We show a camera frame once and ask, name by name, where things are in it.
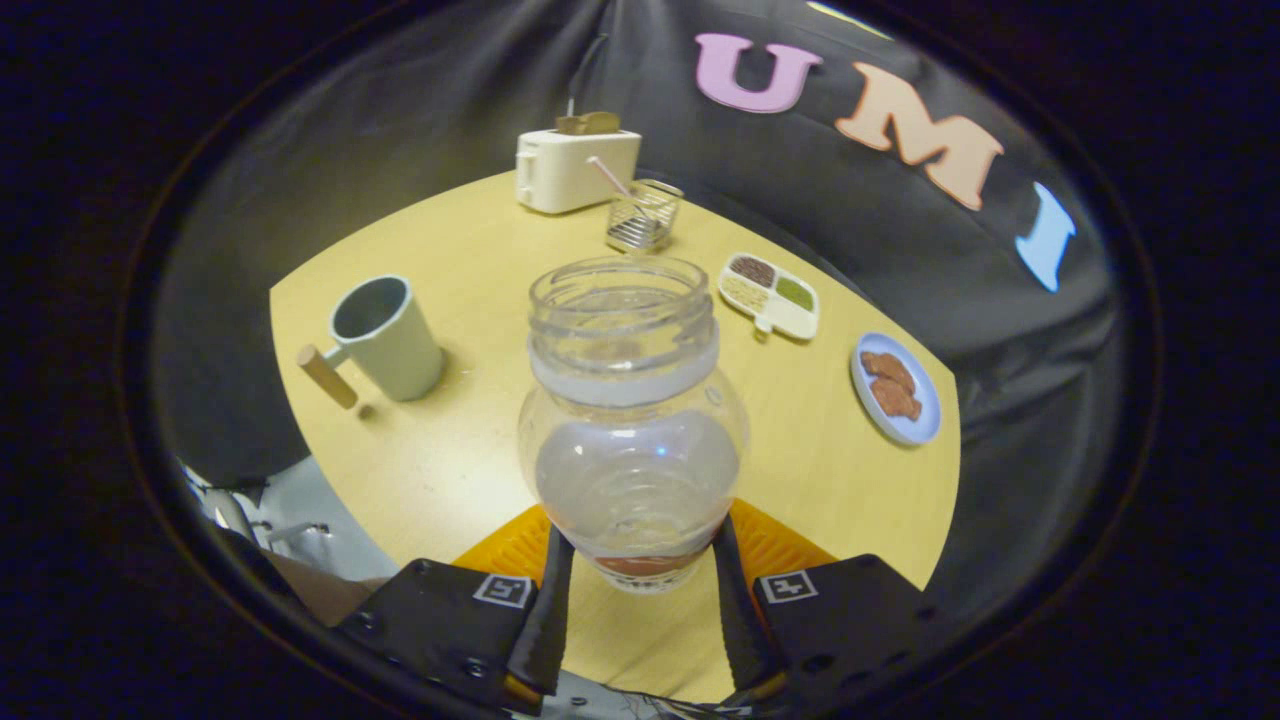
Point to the black backdrop cloth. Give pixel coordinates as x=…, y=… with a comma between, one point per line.
x=420, y=110

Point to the white divided grain dish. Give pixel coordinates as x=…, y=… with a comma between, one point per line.
x=790, y=320

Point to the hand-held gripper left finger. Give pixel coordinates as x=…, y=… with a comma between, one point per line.
x=552, y=620

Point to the small blue plate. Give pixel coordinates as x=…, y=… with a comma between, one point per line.
x=925, y=420

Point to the brown toast slice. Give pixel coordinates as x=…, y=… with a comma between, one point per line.
x=590, y=123

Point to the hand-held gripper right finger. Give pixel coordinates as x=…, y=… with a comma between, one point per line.
x=742, y=620

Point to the light wooden table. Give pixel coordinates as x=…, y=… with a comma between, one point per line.
x=470, y=460

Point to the white toaster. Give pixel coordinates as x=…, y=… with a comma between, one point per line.
x=570, y=175

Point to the brown meat slice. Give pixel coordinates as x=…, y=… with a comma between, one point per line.
x=896, y=400
x=887, y=368

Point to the clear plastic juice bottle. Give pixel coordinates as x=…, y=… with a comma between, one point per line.
x=630, y=470

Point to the pink striped straw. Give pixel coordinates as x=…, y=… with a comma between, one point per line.
x=605, y=172

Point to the grey office chair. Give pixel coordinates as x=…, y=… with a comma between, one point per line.
x=232, y=512

